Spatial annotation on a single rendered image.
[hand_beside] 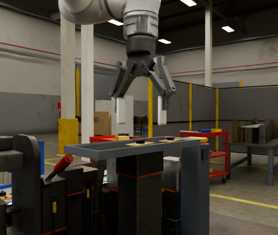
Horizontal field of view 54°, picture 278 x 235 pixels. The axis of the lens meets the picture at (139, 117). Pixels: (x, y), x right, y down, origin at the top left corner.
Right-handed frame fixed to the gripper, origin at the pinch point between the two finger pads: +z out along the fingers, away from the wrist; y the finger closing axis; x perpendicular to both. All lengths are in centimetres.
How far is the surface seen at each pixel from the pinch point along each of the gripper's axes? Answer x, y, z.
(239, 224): 78, 4, 53
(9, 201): -17.8, -31.3, 22.6
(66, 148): -16.4, -9.1, 6.5
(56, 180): -15.8, -13.5, 14.6
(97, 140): 194, -204, 32
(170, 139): 11.4, 2.3, 6.1
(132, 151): -9.5, 4.5, 6.9
